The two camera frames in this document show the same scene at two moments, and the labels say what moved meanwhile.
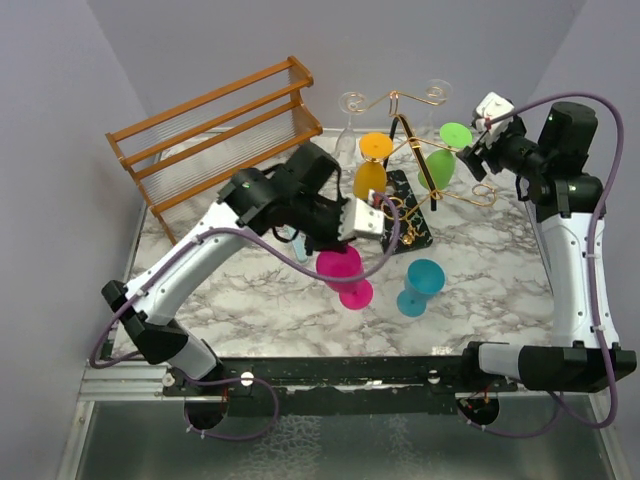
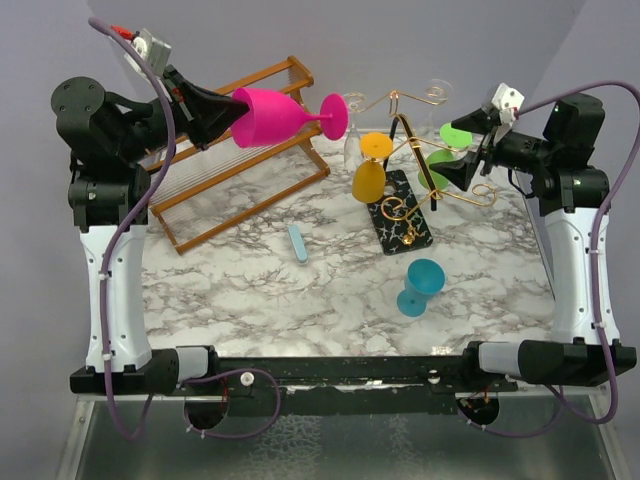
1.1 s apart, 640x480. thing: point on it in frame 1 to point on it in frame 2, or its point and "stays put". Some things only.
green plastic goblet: (442, 163) stays put
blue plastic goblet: (424, 278) stays put
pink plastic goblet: (355, 294) to (276, 116)
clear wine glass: (436, 93) stays put
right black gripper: (475, 156) stays put
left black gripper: (331, 243) to (201, 114)
